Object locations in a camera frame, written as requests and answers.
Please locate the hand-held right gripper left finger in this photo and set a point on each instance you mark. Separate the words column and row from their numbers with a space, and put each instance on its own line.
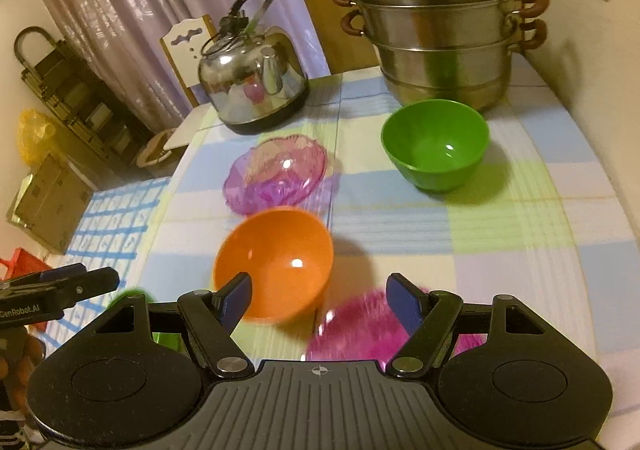
column 237, row 297

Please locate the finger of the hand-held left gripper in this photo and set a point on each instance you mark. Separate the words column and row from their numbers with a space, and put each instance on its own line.
column 62, row 272
column 90, row 285

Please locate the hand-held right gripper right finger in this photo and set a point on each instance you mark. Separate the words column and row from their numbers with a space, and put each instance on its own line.
column 402, row 300

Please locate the orange plastic bowl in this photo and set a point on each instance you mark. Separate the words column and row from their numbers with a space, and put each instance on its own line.
column 280, row 255

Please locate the pink translucent plastic plate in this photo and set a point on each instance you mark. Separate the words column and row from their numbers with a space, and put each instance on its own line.
column 275, row 175
column 350, row 330

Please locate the green plastic bowl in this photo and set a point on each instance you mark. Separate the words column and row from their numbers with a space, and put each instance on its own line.
column 435, row 145
column 167, row 337

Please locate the person's left hand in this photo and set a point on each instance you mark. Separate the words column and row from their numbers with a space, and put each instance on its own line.
column 34, row 345

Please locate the red bag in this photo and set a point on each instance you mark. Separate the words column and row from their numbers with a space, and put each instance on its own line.
column 15, row 262

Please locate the blue patterned blanket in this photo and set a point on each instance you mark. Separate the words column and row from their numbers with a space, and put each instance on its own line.
column 110, row 230

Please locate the cardboard box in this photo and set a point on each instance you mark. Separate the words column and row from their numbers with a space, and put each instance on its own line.
column 50, row 200

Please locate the checked tablecloth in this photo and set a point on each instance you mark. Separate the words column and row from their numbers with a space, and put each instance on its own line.
column 500, row 240

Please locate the yellow plastic bag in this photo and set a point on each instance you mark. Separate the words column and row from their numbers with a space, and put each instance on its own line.
column 35, row 135

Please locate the beige slipper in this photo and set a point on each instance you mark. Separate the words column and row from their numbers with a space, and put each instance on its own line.
column 150, row 152

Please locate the folded metal cart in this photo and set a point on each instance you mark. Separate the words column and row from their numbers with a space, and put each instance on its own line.
column 75, row 95

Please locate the stainless steel kettle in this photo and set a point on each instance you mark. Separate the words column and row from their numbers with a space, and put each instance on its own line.
column 250, row 75

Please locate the stainless steel steamer pot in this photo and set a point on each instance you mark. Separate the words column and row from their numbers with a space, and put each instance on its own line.
column 440, row 55

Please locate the white wooden chair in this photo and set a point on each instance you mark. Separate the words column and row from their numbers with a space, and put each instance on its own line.
column 182, row 45

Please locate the sheer purple curtain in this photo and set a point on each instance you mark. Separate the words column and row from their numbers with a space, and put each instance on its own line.
column 125, row 5

